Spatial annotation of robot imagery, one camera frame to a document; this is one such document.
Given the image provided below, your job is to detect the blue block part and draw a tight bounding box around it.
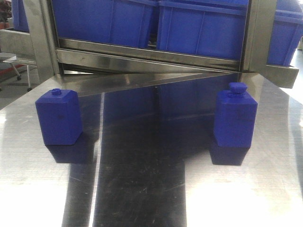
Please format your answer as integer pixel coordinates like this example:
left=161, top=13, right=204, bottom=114
left=35, top=88, right=82, bottom=145
left=214, top=82, right=258, bottom=148

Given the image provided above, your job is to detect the blue plastic bin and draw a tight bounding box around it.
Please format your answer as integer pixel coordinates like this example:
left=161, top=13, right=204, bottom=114
left=52, top=0, right=158, bottom=48
left=11, top=0, right=29, bottom=33
left=156, top=0, right=247, bottom=61
left=267, top=0, right=303, bottom=67

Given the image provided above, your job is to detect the blue plastic bin middle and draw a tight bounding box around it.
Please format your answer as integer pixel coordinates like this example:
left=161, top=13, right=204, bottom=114
left=156, top=0, right=247, bottom=61

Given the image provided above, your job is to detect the wheeled metal cart background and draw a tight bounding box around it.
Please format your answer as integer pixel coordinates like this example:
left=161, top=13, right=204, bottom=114
left=0, top=52, right=37, bottom=92

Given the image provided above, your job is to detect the blue plastic bin far right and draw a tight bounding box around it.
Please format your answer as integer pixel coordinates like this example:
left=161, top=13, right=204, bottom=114
left=267, top=0, right=303, bottom=67

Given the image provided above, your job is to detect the blue plastic bin far left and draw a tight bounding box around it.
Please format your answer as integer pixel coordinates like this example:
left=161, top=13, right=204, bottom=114
left=11, top=0, right=29, bottom=33

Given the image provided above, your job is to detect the stainless steel shelf frame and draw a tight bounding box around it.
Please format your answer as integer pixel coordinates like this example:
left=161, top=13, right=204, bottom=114
left=0, top=0, right=299, bottom=88

